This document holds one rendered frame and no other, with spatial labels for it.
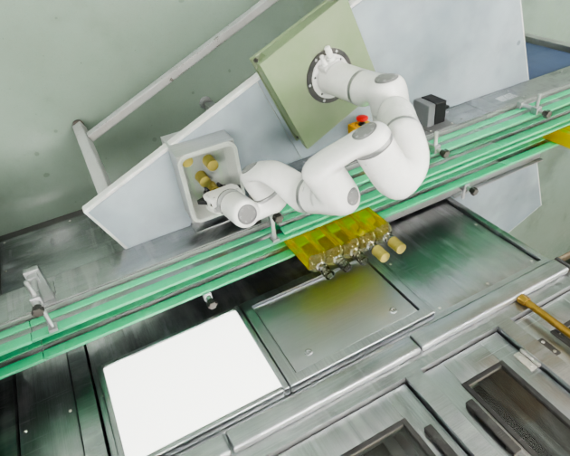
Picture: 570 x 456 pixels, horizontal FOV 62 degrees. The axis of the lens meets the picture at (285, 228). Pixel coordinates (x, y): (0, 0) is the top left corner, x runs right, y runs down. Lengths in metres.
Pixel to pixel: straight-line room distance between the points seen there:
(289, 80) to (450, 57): 0.67
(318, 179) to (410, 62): 0.87
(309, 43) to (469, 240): 0.86
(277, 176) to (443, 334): 0.64
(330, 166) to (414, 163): 0.18
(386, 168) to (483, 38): 1.06
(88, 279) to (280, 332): 0.56
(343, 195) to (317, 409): 0.56
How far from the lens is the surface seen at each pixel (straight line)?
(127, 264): 1.45
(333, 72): 1.38
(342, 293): 1.48
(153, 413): 1.31
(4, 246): 2.18
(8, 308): 1.49
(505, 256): 1.72
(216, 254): 1.42
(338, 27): 1.46
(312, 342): 1.36
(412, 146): 1.03
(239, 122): 1.44
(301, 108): 1.44
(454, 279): 1.60
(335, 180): 0.96
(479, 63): 1.97
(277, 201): 1.19
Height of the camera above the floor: 2.00
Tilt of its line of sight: 47 degrees down
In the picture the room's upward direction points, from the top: 137 degrees clockwise
